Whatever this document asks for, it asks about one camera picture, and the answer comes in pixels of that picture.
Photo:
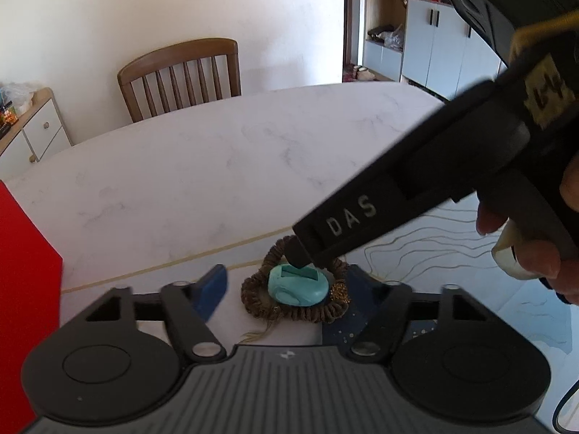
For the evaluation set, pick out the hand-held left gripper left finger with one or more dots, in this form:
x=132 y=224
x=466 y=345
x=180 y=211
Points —
x=212 y=291

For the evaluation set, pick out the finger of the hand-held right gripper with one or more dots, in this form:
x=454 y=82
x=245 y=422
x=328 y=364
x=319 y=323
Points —
x=298 y=253

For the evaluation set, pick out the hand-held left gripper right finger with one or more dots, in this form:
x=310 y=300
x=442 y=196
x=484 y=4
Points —
x=368 y=287

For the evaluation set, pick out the brown hair scrunchie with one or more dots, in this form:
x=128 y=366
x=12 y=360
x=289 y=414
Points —
x=253 y=294

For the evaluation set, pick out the red cardboard box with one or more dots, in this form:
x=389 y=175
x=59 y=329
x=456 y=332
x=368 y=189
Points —
x=27 y=257

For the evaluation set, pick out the person's right hand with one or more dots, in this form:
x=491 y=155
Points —
x=543 y=266

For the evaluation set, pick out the large white wardrobe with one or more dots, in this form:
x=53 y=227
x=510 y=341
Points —
x=434 y=45

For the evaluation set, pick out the white slippers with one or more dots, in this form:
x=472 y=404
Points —
x=362 y=72

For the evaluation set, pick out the grey plastic bag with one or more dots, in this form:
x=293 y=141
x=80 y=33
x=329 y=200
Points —
x=394 y=36

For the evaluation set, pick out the red doormat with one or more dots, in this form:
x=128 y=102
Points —
x=348 y=74

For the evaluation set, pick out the dark wooden chair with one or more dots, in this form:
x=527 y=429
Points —
x=181 y=54

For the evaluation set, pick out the white wooden sideboard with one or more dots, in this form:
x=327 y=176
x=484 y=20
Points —
x=43 y=126

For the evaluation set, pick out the crumpled clear bag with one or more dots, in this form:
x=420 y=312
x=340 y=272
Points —
x=18 y=97

